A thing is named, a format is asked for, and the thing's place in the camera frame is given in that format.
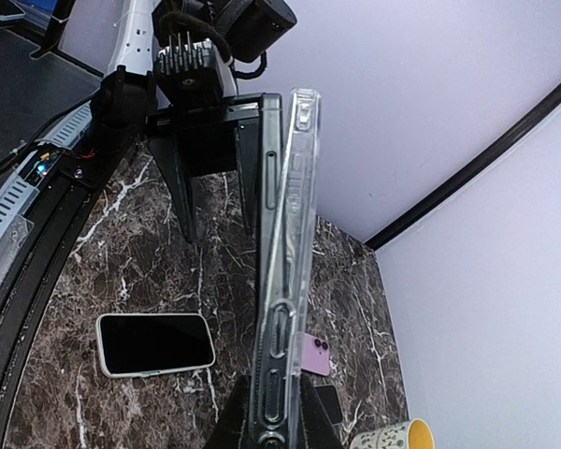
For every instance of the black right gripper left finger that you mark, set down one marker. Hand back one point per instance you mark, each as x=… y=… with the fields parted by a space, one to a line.
x=232 y=430

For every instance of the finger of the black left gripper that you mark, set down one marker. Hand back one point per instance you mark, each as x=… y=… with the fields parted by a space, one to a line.
x=166 y=153
x=247 y=155

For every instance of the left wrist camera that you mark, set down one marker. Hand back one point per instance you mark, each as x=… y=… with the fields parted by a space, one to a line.
x=192 y=73

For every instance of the clear magsafe phone case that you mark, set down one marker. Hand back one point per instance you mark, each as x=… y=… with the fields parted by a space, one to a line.
x=295 y=224

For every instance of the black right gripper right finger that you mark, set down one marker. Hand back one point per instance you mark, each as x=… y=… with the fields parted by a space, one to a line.
x=315 y=430

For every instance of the white slotted cable duct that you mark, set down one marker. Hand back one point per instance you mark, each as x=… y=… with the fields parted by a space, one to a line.
x=22 y=186

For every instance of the black phone dark case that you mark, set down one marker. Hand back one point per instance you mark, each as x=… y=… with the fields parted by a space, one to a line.
x=315 y=357

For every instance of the black left frame post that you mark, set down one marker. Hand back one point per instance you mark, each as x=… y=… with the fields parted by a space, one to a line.
x=469 y=171

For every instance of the white spotted mug orange inside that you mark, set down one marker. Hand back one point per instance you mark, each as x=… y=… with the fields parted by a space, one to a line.
x=413 y=434

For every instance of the black phone white case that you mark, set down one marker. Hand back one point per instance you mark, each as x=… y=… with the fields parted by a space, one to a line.
x=139 y=345

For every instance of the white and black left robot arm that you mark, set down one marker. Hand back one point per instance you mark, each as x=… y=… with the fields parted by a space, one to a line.
x=241 y=30

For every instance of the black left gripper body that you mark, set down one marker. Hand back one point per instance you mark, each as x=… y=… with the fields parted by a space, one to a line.
x=209 y=140

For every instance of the black phone grey case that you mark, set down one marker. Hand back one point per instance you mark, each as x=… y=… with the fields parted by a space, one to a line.
x=264 y=423

